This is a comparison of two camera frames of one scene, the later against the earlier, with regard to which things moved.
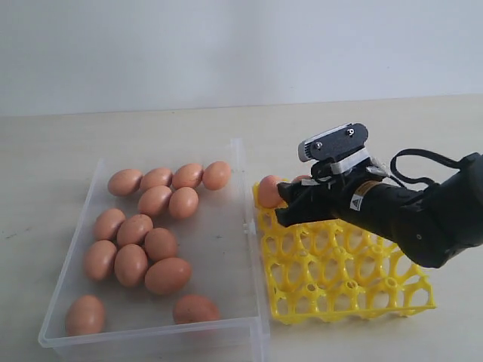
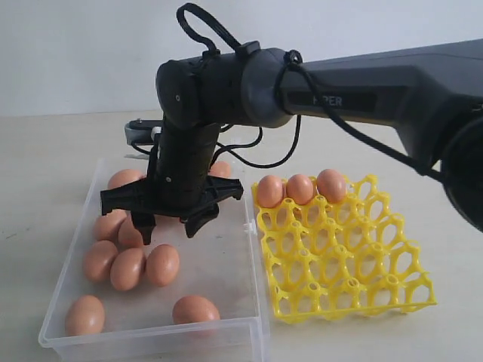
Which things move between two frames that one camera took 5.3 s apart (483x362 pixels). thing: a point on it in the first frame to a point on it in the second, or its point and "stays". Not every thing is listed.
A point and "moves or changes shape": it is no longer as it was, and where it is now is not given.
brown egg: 124,182 stays
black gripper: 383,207 to 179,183
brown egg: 85,316 stays
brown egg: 269,194 stays
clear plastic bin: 161,267 stays
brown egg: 216,175 stays
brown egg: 167,275 moves or changes shape
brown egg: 160,243 to 162,265
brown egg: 192,308 stays
